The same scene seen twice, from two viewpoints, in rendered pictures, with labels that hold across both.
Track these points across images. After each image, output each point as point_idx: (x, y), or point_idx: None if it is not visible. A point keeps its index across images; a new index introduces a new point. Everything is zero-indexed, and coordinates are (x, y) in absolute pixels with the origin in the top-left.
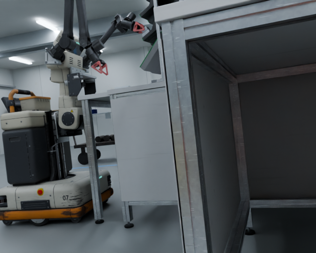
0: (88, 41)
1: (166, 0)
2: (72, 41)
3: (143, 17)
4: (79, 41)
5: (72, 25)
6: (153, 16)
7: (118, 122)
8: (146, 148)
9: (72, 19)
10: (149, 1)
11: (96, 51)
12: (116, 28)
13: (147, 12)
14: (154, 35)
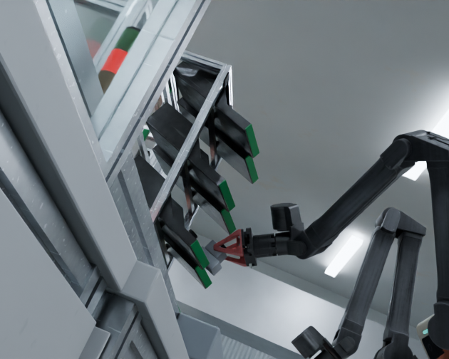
0: (335, 339)
1: (177, 180)
2: (380, 350)
3: (226, 229)
4: (424, 325)
5: (391, 308)
6: (210, 206)
7: None
8: None
9: (391, 296)
10: (249, 152)
11: (309, 358)
12: (429, 177)
13: (216, 221)
14: (182, 263)
